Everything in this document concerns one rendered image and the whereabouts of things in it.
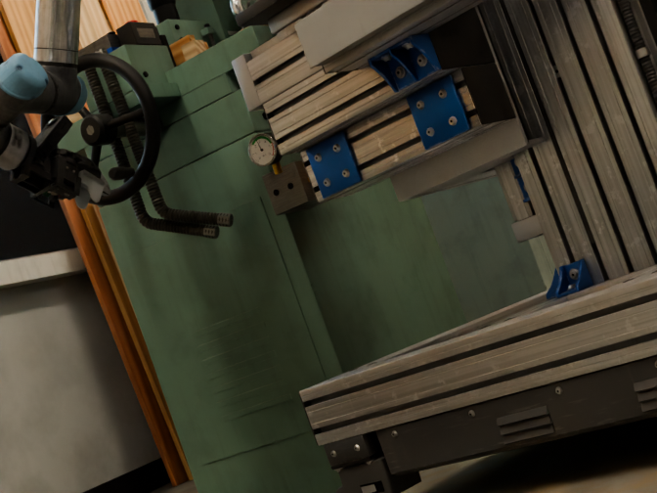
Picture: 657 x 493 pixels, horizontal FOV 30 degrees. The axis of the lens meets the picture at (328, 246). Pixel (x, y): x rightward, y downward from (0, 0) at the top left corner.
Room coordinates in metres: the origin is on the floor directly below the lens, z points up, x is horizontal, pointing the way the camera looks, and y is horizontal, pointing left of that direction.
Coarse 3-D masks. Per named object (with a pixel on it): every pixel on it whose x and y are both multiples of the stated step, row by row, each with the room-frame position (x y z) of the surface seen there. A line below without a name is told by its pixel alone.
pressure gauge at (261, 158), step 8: (256, 136) 2.25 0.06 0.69; (264, 136) 2.24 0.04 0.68; (272, 136) 2.24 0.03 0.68; (248, 144) 2.26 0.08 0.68; (256, 144) 2.25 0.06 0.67; (264, 144) 2.25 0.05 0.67; (272, 144) 2.24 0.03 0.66; (248, 152) 2.26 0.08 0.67; (256, 152) 2.26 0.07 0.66; (264, 152) 2.25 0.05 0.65; (272, 152) 2.24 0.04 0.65; (256, 160) 2.26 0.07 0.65; (264, 160) 2.25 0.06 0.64; (272, 160) 2.24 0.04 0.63; (280, 168) 2.27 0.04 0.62
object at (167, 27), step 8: (160, 24) 2.53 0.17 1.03; (168, 24) 2.52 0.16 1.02; (176, 24) 2.53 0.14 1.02; (184, 24) 2.56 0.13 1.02; (192, 24) 2.59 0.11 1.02; (200, 24) 2.61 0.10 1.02; (160, 32) 2.53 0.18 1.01; (168, 32) 2.52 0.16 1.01; (176, 32) 2.53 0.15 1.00; (184, 32) 2.55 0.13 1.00; (192, 32) 2.58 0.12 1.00; (200, 32) 2.60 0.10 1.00; (168, 40) 2.53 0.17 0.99; (176, 40) 2.52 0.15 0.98; (208, 40) 2.62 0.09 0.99
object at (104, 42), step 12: (132, 24) 2.36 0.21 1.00; (144, 24) 2.39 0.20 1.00; (108, 36) 2.36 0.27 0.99; (120, 36) 2.37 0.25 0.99; (132, 36) 2.36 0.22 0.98; (144, 36) 2.38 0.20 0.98; (156, 36) 2.42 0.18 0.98; (84, 48) 2.39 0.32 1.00; (96, 48) 2.37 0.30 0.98; (108, 48) 2.36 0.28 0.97
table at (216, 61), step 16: (240, 32) 2.30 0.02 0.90; (256, 32) 2.29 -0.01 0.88; (224, 48) 2.32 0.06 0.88; (240, 48) 2.31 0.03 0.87; (192, 64) 2.37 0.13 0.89; (208, 64) 2.35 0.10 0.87; (224, 64) 2.33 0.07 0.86; (176, 80) 2.39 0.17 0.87; (192, 80) 2.38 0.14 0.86; (208, 80) 2.36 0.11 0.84; (128, 96) 2.34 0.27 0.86; (160, 96) 2.34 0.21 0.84; (176, 96) 2.38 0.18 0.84; (96, 112) 2.39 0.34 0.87; (112, 112) 2.37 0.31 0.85; (64, 144) 2.57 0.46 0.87; (80, 144) 2.54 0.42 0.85
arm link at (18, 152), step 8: (16, 128) 2.04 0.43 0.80; (16, 136) 2.03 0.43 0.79; (24, 136) 2.04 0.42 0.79; (8, 144) 2.09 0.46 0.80; (16, 144) 2.03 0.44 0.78; (24, 144) 2.04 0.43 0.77; (8, 152) 2.02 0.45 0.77; (16, 152) 2.03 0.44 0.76; (24, 152) 2.04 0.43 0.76; (0, 160) 2.03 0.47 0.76; (8, 160) 2.03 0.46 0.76; (16, 160) 2.04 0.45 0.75; (8, 168) 2.05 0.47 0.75
